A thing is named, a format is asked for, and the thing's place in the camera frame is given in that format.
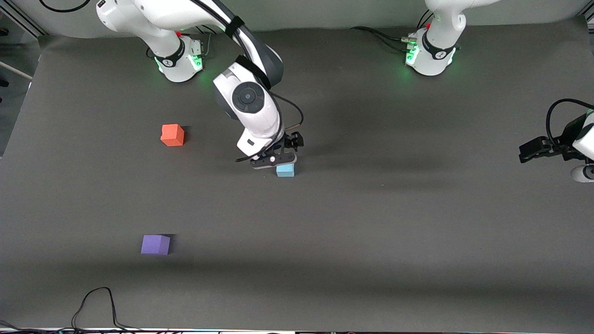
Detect black arm base cables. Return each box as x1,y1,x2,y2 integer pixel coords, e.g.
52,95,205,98
350,9,434,52
175,26,219,59

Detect aluminium frame rail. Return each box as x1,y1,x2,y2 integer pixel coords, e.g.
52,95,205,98
0,0,48,38

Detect purple foam block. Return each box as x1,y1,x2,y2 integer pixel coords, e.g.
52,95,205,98
141,235,171,256

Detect thin white rod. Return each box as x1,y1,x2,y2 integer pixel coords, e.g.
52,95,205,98
0,60,34,82

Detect black right arm base cables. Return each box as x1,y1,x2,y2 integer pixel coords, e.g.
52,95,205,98
175,26,219,59

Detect thin black looped table cable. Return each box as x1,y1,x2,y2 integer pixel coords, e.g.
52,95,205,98
0,287,140,334

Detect black left arm base cables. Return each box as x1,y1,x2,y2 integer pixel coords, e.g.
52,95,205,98
350,9,434,52

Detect dark grey table mat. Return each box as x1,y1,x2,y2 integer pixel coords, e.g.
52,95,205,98
0,16,594,333

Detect orange foam block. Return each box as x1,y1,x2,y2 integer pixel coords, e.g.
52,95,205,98
161,124,185,147

